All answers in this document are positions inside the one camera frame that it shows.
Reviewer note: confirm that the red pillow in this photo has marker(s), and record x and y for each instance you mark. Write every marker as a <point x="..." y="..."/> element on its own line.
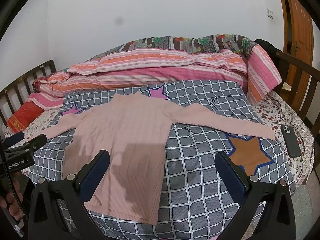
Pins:
<point x="24" y="116"/>

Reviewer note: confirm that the wooden door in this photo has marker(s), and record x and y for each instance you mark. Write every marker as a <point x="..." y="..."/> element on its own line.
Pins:
<point x="298" y="42"/>

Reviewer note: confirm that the dark wooden footboard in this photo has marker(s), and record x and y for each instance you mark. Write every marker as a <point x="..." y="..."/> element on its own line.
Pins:
<point x="297" y="79"/>

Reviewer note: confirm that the leopard print blanket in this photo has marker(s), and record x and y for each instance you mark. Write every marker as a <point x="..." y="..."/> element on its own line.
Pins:
<point x="301" y="167"/>

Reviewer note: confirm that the person's left hand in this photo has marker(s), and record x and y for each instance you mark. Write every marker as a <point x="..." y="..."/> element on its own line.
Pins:
<point x="10" y="203"/>

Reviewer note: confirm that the white wall switch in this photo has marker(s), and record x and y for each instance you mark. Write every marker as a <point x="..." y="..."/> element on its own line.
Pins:
<point x="269" y="13"/>

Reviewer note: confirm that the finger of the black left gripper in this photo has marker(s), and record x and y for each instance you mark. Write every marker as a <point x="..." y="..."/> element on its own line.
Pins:
<point x="14" y="139"/>
<point x="33" y="143"/>

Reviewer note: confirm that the pink striped quilt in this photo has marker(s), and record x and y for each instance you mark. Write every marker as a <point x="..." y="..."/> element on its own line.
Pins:
<point x="140" y="67"/>

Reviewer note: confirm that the black smartphone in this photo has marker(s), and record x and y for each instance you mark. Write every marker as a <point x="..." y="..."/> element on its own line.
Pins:
<point x="291" y="141"/>

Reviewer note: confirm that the grey checked star blanket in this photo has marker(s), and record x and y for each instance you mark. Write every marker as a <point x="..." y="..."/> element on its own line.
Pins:
<point x="195" y="203"/>

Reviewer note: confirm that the dark wooden headboard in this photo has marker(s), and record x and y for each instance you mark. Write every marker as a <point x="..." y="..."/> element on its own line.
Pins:
<point x="14" y="95"/>

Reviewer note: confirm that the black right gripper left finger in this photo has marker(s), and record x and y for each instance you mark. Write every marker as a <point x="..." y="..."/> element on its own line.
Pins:
<point x="46" y="220"/>

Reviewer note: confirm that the pink knitted sweater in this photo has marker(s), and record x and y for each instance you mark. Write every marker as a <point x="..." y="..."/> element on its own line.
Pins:
<point x="134" y="130"/>

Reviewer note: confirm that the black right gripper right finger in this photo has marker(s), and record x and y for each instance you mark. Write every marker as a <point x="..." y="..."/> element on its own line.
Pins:
<point x="277" y="220"/>

